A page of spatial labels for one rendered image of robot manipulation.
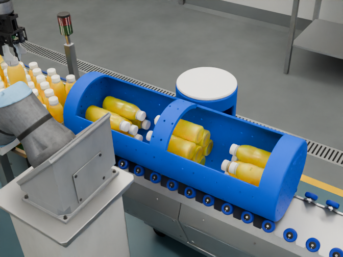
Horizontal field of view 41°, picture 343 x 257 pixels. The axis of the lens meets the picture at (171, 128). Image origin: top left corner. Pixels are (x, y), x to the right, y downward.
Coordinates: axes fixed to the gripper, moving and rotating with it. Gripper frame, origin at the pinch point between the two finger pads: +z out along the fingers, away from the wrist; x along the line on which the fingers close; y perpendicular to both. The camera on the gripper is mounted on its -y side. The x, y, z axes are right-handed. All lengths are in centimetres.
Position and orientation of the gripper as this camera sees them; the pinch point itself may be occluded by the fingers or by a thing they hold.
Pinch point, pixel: (12, 60)
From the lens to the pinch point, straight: 188.3
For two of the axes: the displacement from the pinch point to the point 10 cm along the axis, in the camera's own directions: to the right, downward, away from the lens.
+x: 5.4, -5.2, 6.6
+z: 0.3, 8.0, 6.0
